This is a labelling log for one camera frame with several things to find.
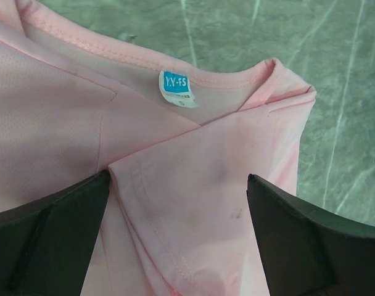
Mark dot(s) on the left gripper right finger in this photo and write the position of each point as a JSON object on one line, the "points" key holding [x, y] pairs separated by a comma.
{"points": [[307, 250]]}

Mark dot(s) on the pink t shirt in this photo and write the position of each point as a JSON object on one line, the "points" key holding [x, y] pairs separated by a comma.
{"points": [[179, 142]]}

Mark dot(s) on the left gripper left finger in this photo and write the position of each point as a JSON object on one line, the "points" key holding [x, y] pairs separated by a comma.
{"points": [[46, 245]]}

